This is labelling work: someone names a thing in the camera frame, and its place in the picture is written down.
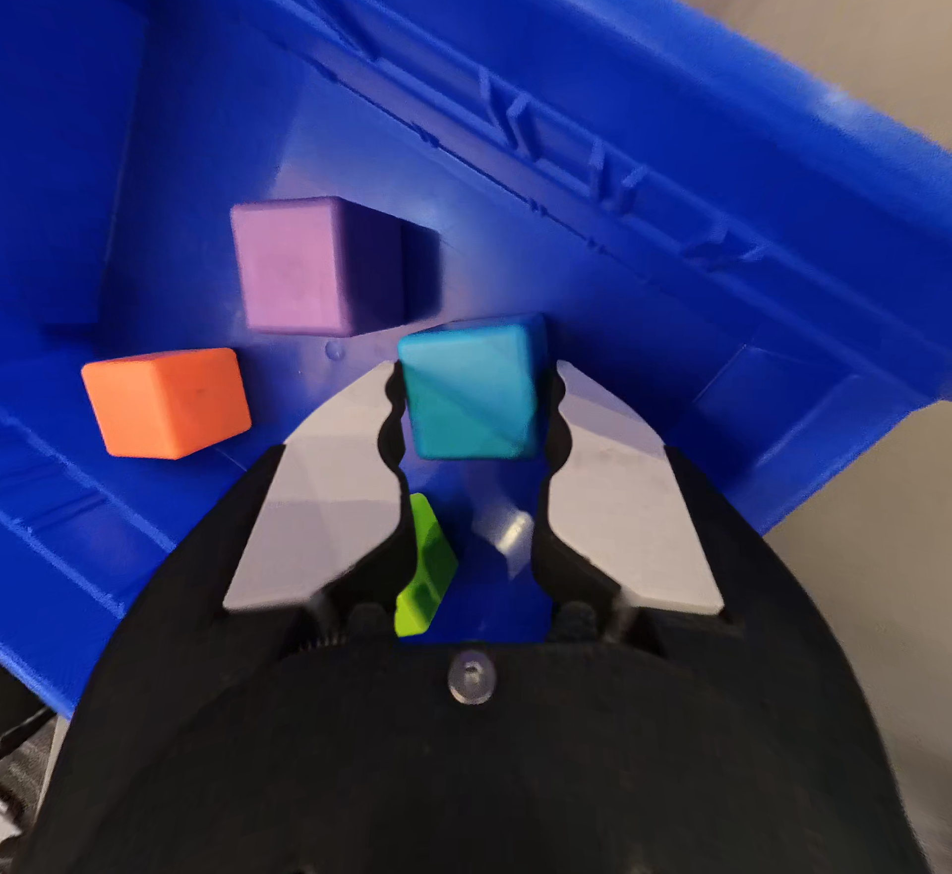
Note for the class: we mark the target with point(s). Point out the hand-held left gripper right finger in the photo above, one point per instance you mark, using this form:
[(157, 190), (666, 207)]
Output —
[(632, 517)]

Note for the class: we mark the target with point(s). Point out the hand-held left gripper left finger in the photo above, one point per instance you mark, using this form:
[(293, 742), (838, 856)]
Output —
[(297, 517)]

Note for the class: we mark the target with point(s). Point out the teal cube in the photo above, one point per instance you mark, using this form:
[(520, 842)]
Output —
[(476, 390)]

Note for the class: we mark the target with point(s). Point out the blue plastic bin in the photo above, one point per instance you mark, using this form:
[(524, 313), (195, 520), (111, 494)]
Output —
[(669, 145)]

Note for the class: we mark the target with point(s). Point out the green cube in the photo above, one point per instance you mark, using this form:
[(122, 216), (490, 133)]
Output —
[(424, 576)]

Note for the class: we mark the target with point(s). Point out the orange cube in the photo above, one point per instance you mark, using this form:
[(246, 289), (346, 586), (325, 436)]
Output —
[(163, 405)]

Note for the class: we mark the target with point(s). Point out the purple cube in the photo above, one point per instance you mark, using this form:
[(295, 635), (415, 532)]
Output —
[(297, 272)]

